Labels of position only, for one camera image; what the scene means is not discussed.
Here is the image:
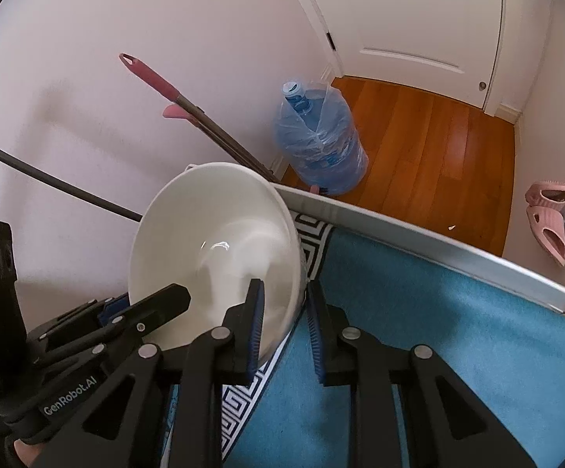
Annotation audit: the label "black clothes rack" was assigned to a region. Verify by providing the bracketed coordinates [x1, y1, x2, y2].
[0, 149, 143, 222]

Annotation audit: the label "white door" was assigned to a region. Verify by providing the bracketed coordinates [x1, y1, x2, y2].
[298, 0, 502, 108]

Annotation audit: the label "white bowl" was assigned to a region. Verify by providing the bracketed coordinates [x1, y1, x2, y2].
[128, 163, 306, 363]

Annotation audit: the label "pink handled mop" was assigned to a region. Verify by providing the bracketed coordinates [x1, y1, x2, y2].
[119, 53, 278, 183]

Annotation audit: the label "person's left hand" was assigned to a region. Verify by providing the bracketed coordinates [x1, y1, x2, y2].
[14, 440, 44, 467]

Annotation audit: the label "teal patterned tablecloth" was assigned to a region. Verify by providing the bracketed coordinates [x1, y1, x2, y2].
[165, 211, 565, 468]

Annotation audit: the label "blue water jug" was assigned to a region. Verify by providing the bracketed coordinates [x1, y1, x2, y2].
[273, 80, 368, 197]

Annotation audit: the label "pink slippers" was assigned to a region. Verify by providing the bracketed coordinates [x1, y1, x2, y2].
[524, 181, 565, 267]

